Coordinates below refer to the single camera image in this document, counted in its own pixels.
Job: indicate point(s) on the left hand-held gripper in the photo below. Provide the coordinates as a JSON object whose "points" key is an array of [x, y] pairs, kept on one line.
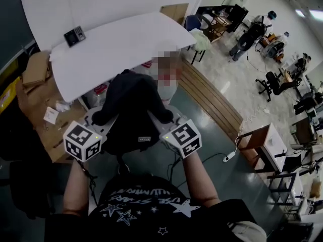
{"points": [[82, 140]]}

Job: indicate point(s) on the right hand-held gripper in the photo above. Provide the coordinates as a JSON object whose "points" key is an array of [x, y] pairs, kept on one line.
{"points": [[184, 137]]}

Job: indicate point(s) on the black backpack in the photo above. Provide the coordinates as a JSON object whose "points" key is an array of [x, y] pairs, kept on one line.
{"points": [[131, 110]]}

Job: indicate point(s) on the person's left forearm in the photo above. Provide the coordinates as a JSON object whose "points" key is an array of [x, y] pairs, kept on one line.
{"points": [[75, 185]]}

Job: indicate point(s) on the person's right forearm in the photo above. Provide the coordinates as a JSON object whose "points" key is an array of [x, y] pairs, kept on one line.
{"points": [[199, 183]]}

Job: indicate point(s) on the plastic bag with red print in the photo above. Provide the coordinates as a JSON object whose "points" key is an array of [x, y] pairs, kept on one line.
{"points": [[99, 91]]}

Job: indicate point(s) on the wooden slatted pallet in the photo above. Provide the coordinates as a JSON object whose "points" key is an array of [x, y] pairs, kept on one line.
{"points": [[209, 99]]}

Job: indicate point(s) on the small white box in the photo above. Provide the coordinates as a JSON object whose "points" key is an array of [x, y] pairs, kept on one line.
{"points": [[51, 115]]}

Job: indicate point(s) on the flattened cardboard sheet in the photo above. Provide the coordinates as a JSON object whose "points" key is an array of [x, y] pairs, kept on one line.
{"points": [[50, 132]]}

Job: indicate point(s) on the white table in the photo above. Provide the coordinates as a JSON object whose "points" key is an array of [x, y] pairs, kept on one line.
{"points": [[113, 52]]}

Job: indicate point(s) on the white power strip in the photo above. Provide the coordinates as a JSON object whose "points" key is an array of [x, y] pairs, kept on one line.
{"points": [[229, 156]]}

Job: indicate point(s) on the brown cardboard box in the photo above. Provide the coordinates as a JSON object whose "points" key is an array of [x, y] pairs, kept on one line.
{"points": [[36, 69]]}

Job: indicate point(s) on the pale green cloth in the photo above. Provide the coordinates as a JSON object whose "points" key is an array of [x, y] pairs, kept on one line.
{"points": [[202, 40]]}

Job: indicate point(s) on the black keypad access device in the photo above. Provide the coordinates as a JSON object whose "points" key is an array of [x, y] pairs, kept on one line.
{"points": [[74, 36]]}

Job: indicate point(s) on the yellow box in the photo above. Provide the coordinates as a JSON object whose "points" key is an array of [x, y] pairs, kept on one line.
{"points": [[7, 97]]}

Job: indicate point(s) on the blue chair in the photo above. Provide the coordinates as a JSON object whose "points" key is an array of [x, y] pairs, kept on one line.
{"points": [[193, 23]]}

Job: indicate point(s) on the person's black star-print shirt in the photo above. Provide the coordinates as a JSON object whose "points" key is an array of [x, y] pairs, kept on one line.
{"points": [[156, 218]]}

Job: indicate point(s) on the large flat cardboard box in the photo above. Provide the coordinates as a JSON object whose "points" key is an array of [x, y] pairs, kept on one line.
{"points": [[175, 12]]}

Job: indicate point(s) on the black office chair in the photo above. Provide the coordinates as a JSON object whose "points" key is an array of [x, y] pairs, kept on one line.
{"points": [[271, 83]]}

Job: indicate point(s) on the black shelf unit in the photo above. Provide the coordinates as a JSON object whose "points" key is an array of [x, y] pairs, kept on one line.
{"points": [[227, 19]]}

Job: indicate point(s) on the person's beige trousers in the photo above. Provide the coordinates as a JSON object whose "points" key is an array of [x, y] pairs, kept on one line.
{"points": [[248, 232]]}

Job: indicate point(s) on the black metal frame stand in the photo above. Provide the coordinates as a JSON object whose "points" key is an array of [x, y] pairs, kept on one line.
{"points": [[285, 188]]}

